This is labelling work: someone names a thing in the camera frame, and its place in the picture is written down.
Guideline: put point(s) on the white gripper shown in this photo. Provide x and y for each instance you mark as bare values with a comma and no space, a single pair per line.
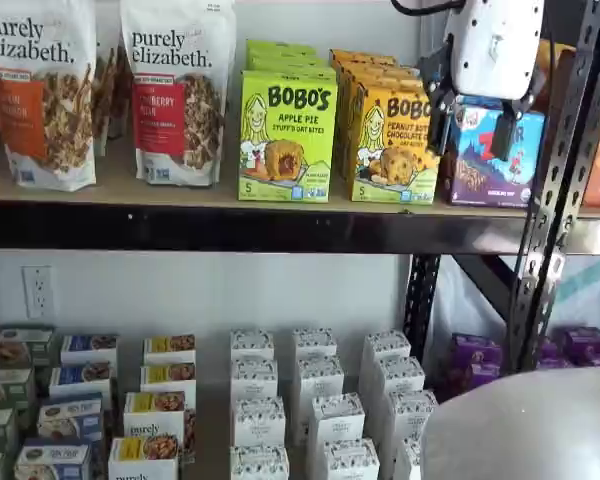
495,45

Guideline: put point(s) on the orange Bobo's oat bites box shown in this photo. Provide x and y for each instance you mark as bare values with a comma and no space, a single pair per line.
375,69
386,80
365,56
390,160

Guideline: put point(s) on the blue purple ZBar box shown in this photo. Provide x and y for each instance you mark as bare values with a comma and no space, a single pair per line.
480,102
480,170

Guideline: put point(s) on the green Bobo's apple pie box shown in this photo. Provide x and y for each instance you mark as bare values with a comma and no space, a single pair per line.
280,47
285,60
305,71
287,145

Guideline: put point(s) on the purple snack box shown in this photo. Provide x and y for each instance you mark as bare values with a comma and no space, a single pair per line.
475,372
587,340
555,355
475,347

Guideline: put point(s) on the white patterned pantry box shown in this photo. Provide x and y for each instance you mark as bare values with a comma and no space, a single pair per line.
259,422
399,375
409,462
259,465
254,377
314,342
350,462
386,345
336,420
252,342
410,415
320,377

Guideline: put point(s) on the yellow white granola box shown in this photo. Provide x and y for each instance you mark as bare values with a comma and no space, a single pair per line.
155,410
170,345
145,457
167,375

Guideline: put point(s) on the blue white granola box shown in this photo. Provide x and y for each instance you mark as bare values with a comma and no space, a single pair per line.
80,375
70,415
87,345
52,460

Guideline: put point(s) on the black diagonal rack brace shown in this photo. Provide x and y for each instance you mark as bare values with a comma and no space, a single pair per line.
485,277

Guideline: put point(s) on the granola bag red label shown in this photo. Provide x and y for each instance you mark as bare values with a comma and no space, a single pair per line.
175,100

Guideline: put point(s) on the white granola bag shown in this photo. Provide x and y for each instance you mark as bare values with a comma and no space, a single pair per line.
111,90

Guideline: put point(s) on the purely elizabeth oatmeal boxes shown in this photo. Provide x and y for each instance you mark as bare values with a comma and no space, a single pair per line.
212,440

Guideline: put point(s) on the granola bag orange label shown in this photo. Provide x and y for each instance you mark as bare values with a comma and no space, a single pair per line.
40,100

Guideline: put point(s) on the black perforated upright post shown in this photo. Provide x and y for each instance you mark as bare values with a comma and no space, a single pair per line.
555,235
586,150
415,325

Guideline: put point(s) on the white wall outlet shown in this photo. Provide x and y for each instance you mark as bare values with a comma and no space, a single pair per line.
38,292

